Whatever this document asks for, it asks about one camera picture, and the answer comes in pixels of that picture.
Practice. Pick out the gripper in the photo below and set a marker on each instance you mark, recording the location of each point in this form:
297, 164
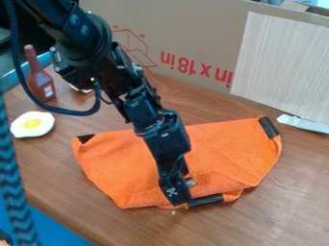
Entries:
169, 144

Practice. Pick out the orange cloth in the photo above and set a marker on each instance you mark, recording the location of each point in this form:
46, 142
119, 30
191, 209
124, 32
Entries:
231, 153

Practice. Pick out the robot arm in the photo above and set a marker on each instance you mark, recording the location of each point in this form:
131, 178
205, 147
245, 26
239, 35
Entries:
81, 32

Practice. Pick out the white paper piece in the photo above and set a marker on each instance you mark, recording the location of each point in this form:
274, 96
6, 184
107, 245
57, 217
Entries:
302, 123

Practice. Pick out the toy fried egg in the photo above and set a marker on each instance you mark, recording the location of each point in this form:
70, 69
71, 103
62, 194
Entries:
32, 124

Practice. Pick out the cardboard box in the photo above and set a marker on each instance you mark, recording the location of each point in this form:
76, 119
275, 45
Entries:
193, 32

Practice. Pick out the light wooden board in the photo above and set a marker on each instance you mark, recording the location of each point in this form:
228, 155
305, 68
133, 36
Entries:
282, 64

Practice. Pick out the red toy bottle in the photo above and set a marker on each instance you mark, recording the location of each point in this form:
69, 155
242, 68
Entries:
40, 80

